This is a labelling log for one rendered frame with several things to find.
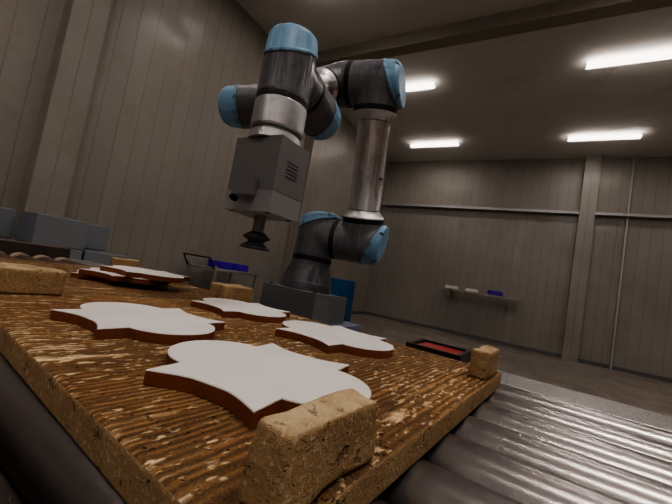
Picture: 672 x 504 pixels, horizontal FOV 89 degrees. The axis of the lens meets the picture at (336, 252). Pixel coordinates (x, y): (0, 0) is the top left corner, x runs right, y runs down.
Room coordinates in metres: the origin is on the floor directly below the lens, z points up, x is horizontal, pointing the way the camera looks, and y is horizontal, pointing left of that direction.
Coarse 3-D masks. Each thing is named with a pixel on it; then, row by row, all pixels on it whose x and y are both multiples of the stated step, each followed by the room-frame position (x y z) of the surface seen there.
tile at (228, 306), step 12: (192, 300) 0.45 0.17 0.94; (204, 300) 0.47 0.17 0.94; (216, 300) 0.49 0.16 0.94; (228, 300) 0.51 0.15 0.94; (216, 312) 0.43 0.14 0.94; (228, 312) 0.42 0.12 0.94; (240, 312) 0.43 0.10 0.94; (252, 312) 0.44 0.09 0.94; (264, 312) 0.45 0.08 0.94; (276, 312) 0.47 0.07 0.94; (288, 312) 0.50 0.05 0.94
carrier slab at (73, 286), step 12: (36, 264) 0.63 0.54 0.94; (48, 264) 0.66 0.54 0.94; (60, 264) 0.70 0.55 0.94; (72, 288) 0.44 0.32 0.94; (84, 288) 0.45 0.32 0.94; (96, 288) 0.47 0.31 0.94; (108, 288) 0.49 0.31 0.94; (120, 288) 0.51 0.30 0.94; (132, 288) 0.53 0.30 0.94; (144, 288) 0.55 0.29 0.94; (156, 288) 0.58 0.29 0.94; (168, 288) 0.61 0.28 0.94; (180, 288) 0.64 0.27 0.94; (192, 288) 0.67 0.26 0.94
